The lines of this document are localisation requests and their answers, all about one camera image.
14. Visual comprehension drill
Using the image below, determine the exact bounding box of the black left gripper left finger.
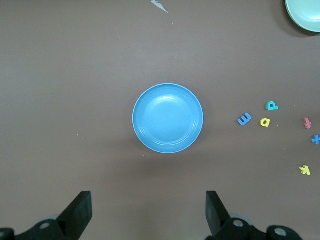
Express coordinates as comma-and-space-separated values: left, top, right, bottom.
0, 191, 93, 240

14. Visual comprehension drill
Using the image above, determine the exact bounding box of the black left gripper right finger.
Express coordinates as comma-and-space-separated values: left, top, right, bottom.
206, 190, 303, 240

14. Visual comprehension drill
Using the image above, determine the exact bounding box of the blue foam letter E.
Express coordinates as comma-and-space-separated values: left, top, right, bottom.
236, 112, 253, 127

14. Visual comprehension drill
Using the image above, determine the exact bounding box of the teal foam letter p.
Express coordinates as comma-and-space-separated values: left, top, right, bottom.
265, 100, 280, 111

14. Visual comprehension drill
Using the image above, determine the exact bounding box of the yellow foam letter k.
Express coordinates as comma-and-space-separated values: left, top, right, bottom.
298, 164, 312, 177

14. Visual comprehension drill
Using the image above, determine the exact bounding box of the blue plate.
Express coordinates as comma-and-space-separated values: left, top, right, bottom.
131, 83, 204, 154

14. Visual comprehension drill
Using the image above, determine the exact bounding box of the brown table cover sheet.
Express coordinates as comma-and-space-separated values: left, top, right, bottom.
0, 0, 320, 240

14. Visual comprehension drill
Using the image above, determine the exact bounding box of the pale green plate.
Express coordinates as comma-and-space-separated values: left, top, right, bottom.
284, 0, 320, 33

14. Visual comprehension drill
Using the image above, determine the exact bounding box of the white tape scrap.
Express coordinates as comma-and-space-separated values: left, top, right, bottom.
150, 0, 170, 14

